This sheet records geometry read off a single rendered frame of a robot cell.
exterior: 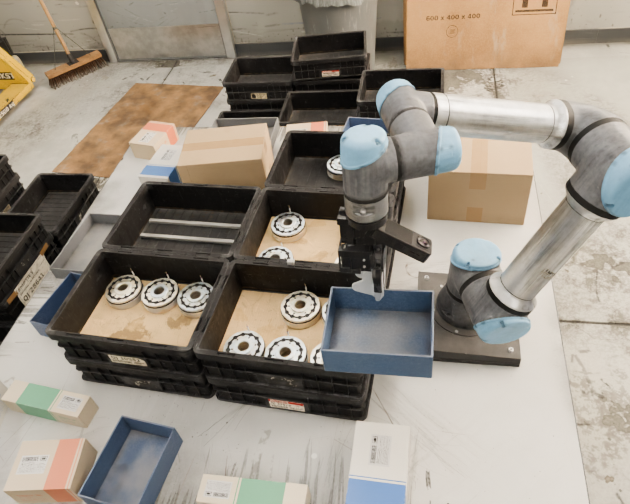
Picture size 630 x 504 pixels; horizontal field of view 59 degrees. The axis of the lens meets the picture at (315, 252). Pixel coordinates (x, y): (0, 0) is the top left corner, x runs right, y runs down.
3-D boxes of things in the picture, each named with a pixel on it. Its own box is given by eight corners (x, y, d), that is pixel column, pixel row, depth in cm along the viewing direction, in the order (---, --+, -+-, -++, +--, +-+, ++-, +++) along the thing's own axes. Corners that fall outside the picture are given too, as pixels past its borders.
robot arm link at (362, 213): (390, 179, 96) (385, 207, 90) (390, 201, 99) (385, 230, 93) (347, 178, 98) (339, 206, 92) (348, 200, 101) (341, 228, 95)
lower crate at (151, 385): (248, 312, 165) (239, 285, 156) (214, 402, 145) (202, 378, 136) (128, 299, 174) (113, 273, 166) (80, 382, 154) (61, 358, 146)
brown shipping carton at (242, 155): (273, 158, 217) (266, 122, 206) (269, 194, 202) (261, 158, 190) (198, 164, 220) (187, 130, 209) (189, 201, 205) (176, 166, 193)
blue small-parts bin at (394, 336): (433, 312, 112) (434, 290, 107) (432, 378, 102) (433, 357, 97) (334, 307, 116) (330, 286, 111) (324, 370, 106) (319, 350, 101)
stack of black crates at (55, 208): (68, 224, 293) (38, 172, 269) (120, 225, 287) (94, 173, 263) (29, 281, 266) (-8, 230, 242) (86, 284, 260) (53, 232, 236)
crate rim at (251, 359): (381, 277, 141) (381, 271, 139) (362, 380, 121) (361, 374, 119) (233, 264, 150) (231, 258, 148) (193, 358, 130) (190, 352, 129)
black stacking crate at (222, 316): (381, 301, 148) (380, 273, 139) (364, 402, 128) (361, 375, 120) (241, 288, 157) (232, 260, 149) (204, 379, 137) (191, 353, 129)
